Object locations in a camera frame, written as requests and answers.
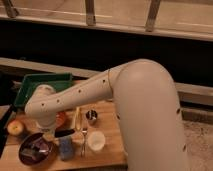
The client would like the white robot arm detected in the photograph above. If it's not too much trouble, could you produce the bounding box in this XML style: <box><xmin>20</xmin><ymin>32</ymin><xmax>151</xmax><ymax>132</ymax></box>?
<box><xmin>25</xmin><ymin>59</ymin><xmax>190</xmax><ymax>171</ymax></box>

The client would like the white cup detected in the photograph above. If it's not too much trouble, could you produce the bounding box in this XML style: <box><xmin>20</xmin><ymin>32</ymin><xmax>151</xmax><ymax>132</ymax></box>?
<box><xmin>88</xmin><ymin>131</ymin><xmax>106</xmax><ymax>152</ymax></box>

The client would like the black brush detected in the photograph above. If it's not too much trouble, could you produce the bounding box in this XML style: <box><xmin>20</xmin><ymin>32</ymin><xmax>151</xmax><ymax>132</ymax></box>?
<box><xmin>22</xmin><ymin>129</ymin><xmax>76</xmax><ymax>158</ymax></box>

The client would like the green plastic tray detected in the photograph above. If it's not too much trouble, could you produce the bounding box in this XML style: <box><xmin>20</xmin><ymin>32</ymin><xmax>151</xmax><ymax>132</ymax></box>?
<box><xmin>14</xmin><ymin>73</ymin><xmax>73</xmax><ymax>109</ymax></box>

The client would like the orange bowl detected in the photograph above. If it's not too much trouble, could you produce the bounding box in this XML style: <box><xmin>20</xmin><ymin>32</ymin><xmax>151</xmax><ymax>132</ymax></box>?
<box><xmin>56</xmin><ymin>112</ymin><xmax>67</xmax><ymax>128</ymax></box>

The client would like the red yellow apple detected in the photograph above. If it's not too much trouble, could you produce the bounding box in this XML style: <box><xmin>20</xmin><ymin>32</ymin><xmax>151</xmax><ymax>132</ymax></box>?
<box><xmin>7</xmin><ymin>120</ymin><xmax>25</xmax><ymax>136</ymax></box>

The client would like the silver fork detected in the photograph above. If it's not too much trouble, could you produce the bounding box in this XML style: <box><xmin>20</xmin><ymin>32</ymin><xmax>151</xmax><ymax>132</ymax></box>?
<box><xmin>81</xmin><ymin>125</ymin><xmax>88</xmax><ymax>157</ymax></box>

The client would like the blue sponge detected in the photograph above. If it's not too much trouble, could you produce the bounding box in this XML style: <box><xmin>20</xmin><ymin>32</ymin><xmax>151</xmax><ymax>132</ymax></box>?
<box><xmin>59</xmin><ymin>136</ymin><xmax>74</xmax><ymax>161</ymax></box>

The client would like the cream banana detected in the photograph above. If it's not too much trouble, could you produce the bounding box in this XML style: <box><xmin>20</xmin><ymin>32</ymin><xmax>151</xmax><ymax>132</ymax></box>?
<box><xmin>71</xmin><ymin>107</ymin><xmax>82</xmax><ymax>131</ymax></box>

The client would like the small metal cup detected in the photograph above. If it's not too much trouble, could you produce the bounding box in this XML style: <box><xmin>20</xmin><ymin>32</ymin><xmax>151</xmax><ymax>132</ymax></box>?
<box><xmin>86</xmin><ymin>110</ymin><xmax>98</xmax><ymax>125</ymax></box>

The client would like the purple bowl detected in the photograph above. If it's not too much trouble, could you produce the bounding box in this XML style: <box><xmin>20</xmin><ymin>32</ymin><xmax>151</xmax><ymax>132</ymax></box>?
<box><xmin>18</xmin><ymin>133</ymin><xmax>53</xmax><ymax>166</ymax></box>

